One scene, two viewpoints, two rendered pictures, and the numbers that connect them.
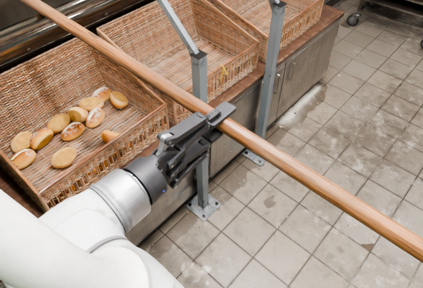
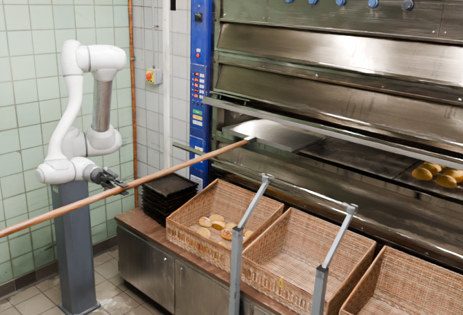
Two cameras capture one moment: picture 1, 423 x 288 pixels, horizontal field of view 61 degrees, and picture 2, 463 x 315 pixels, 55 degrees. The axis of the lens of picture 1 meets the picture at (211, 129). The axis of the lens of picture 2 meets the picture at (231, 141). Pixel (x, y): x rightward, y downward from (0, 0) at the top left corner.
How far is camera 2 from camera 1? 2.17 m
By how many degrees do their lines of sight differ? 76
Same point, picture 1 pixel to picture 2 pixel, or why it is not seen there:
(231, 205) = not seen: outside the picture
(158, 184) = (94, 175)
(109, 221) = (81, 166)
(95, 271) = (53, 146)
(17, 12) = (260, 167)
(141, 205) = (87, 173)
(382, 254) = not seen: outside the picture
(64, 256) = (54, 138)
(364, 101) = not seen: outside the picture
